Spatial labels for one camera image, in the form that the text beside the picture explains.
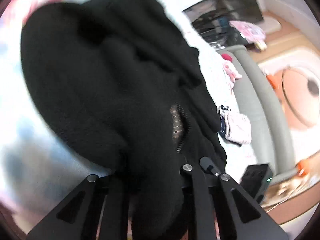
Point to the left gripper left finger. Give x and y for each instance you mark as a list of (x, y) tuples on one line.
[(98, 208)]

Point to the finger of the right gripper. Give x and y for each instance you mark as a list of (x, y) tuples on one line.
[(209, 167)]

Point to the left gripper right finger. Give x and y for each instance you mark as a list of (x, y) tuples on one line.
[(219, 208)]

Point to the black fleece jacket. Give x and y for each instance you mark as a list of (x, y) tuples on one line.
[(118, 83)]

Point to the folded dark striped clothes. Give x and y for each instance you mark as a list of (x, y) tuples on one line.
[(224, 124)]

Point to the grey padded headboard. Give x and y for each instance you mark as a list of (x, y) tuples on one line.
[(271, 138)]

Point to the folded pink garment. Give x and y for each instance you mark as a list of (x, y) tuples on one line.
[(238, 128)]

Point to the orange plush toy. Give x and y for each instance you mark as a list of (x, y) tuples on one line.
[(309, 166)]

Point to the blue checkered cartoon blanket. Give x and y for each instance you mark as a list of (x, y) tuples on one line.
[(37, 169)]

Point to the pink plush toy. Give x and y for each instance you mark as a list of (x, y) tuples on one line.
[(230, 69)]

